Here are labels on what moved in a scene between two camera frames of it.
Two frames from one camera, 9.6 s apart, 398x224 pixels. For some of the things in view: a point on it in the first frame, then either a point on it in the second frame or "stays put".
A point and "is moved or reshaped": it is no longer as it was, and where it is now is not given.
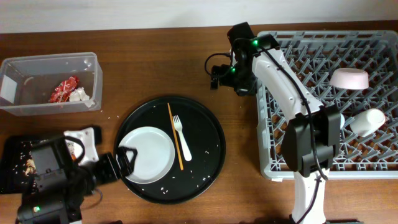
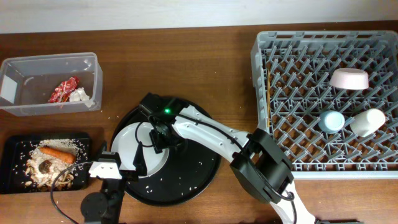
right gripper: x=249 y=87 → x=157 y=142
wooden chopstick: x=175 y=135 → x=268 y=66
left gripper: x=110 y=171 → x=138 y=165
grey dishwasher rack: x=355 y=71 stays put
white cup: x=367 y=122 stays put
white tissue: x=79 y=94 stays put
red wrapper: x=61 y=93 stays put
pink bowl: x=349 y=78 stays put
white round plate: x=155 y=154 is moved or reshaped
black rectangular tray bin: x=15 y=162 stays put
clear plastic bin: x=26 y=83 stays put
